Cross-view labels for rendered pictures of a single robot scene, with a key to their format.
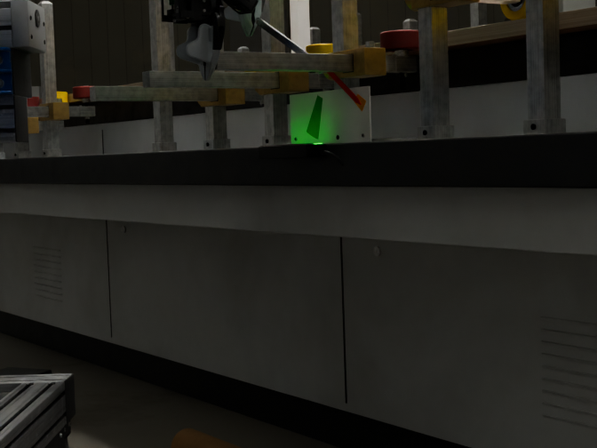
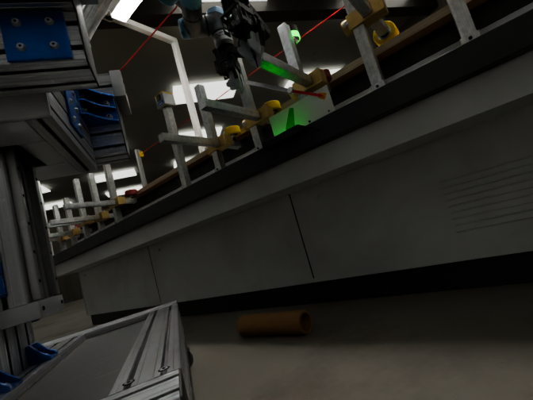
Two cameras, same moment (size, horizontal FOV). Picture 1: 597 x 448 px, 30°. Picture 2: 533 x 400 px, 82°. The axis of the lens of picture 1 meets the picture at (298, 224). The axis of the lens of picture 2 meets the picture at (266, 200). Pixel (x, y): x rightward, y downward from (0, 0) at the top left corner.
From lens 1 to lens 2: 1.30 m
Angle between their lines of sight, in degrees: 22
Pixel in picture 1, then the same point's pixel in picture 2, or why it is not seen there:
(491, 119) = not seen: hidden behind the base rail
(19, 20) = (116, 81)
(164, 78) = (212, 103)
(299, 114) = (278, 123)
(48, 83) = (112, 190)
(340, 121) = (309, 112)
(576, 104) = not seen: hidden behind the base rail
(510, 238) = (460, 114)
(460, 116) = not seen: hidden behind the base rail
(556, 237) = (502, 95)
